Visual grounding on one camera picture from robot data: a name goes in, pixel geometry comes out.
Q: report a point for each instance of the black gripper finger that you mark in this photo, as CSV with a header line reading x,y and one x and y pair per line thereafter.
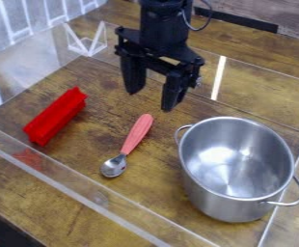
x,y
175,88
134,73

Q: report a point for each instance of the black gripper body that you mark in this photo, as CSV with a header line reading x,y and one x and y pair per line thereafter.
x,y
159,41

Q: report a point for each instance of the silver steel pot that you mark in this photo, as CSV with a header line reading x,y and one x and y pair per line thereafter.
x,y
237,168

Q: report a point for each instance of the black strip on table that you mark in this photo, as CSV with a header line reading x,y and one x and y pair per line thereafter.
x,y
245,21

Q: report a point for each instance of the red rectangular block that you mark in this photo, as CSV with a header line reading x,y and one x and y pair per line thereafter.
x,y
46,125

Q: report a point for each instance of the clear acrylic front barrier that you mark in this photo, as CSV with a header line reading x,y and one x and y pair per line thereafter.
x,y
130,214

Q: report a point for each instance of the clear acrylic triangle bracket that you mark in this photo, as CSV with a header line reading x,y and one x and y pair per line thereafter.
x,y
87,46

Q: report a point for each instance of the spoon with pink handle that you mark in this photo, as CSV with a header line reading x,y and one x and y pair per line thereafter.
x,y
117,165

